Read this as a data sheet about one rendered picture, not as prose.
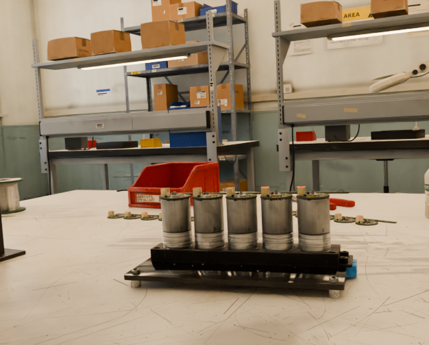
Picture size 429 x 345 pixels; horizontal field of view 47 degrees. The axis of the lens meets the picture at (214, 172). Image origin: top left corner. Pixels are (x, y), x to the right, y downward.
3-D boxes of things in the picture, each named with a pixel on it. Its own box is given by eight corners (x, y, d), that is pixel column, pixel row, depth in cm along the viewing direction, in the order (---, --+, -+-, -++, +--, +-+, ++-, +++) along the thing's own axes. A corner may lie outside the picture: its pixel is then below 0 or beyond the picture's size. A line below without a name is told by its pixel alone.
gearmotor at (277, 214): (292, 263, 37) (289, 196, 37) (260, 262, 38) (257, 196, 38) (296, 254, 40) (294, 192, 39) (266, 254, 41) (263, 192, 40)
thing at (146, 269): (348, 269, 39) (347, 255, 39) (344, 300, 32) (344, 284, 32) (161, 262, 44) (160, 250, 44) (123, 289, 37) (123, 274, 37)
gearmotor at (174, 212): (187, 259, 40) (184, 196, 40) (159, 259, 41) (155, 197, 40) (197, 252, 42) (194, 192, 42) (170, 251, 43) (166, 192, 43)
